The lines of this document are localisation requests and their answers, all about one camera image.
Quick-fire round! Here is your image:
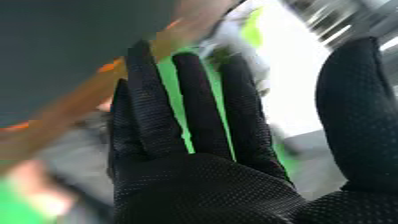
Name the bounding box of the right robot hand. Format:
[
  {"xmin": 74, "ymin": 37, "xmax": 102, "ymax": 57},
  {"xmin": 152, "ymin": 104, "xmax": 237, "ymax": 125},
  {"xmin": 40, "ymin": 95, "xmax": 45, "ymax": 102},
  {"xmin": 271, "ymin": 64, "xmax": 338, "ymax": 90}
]
[{"xmin": 106, "ymin": 35, "xmax": 398, "ymax": 224}]

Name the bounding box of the dark mat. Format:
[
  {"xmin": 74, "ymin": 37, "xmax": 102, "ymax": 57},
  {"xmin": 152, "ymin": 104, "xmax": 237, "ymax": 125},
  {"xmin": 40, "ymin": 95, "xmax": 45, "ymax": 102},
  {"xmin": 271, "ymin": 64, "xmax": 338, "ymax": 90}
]
[{"xmin": 0, "ymin": 0, "xmax": 184, "ymax": 129}]

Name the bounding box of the white sheet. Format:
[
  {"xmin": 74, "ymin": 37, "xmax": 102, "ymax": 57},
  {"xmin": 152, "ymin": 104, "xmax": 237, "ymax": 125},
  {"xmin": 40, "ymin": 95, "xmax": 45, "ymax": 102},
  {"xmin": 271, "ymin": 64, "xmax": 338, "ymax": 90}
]
[{"xmin": 234, "ymin": 0, "xmax": 337, "ymax": 138}]

